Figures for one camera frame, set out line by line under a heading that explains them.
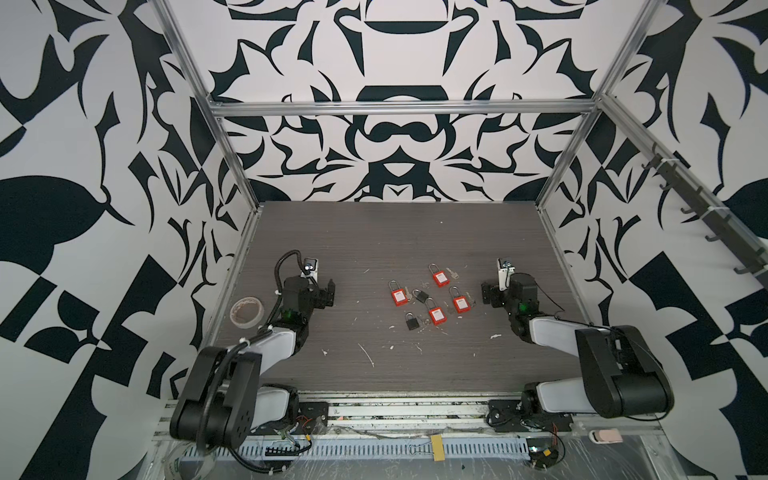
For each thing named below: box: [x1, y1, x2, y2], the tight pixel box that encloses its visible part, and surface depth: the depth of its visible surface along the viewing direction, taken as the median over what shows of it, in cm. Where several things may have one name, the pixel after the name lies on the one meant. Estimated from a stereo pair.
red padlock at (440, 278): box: [428, 262, 451, 288], surface depth 100 cm
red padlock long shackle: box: [449, 285, 471, 314], surface depth 95 cm
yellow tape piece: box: [431, 434, 445, 462], surface depth 71 cm
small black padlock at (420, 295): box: [412, 288, 429, 304], surface depth 97 cm
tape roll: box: [230, 296, 265, 329], surface depth 93 cm
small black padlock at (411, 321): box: [405, 312, 420, 331], surface depth 92 cm
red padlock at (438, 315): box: [424, 297, 448, 326], surface depth 93 cm
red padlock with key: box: [388, 280, 413, 307], surface depth 96 cm
